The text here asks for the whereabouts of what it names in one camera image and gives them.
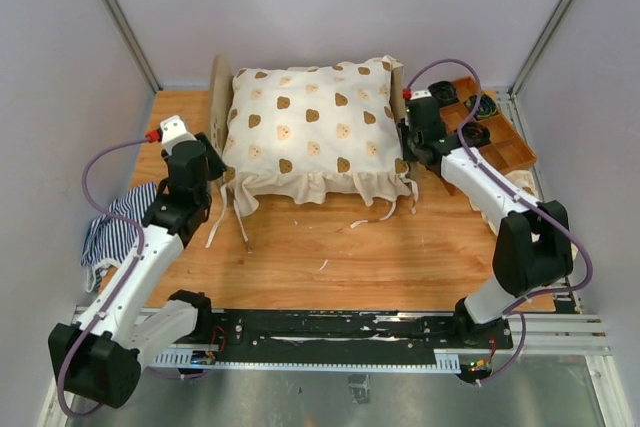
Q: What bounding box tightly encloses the small bear print pillow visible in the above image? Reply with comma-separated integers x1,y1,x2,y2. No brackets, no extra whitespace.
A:
469,169,581,268

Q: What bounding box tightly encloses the bear print bed cushion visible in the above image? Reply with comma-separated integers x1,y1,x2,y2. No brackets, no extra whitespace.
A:
205,54,419,253

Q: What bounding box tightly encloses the orange wooden compartment tray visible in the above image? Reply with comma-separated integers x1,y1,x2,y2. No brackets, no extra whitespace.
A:
440,77,537,176

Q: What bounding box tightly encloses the left aluminium frame post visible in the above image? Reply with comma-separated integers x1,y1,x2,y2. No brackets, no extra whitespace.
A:
101,0,162,93

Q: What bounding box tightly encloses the white slotted cable duct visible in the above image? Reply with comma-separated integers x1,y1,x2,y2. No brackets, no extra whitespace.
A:
150,344,461,374

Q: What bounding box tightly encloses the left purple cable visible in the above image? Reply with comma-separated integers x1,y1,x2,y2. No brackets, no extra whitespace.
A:
55,131,161,418

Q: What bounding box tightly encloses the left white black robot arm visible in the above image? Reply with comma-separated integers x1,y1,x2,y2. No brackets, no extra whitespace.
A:
48,117,226,417

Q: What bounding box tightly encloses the aluminium frame post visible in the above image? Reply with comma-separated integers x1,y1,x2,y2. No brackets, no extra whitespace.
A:
508,0,609,97
101,0,162,93

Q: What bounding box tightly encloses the green black rolled sock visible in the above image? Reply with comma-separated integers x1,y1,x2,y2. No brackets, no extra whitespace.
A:
464,93,498,121

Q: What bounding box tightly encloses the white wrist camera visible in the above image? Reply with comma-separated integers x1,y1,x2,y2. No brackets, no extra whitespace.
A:
160,115,196,154
402,88,432,102

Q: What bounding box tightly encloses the striped blue white cloth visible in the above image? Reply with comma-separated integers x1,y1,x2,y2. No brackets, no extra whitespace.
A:
80,182,156,293

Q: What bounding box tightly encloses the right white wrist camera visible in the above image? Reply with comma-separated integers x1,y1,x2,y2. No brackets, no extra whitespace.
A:
402,88,432,102

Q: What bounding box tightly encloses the black orange rolled sock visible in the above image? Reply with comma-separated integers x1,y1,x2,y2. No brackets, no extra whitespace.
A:
461,122,491,148

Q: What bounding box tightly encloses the wooden pet bed frame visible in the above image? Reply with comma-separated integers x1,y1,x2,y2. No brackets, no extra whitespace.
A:
210,56,408,178

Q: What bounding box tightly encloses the right aluminium frame post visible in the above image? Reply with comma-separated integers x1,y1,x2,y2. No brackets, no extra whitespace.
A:
508,0,609,97

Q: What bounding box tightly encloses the black rolled sock back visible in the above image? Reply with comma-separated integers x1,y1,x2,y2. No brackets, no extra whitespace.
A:
428,81,458,105

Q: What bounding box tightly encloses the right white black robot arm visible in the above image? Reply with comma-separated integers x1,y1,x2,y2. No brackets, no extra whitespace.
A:
398,93,573,347

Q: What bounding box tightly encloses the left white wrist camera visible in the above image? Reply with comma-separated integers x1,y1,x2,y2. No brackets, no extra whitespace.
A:
160,115,196,154

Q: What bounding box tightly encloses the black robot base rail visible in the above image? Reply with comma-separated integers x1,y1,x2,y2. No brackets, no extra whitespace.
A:
154,307,514,367

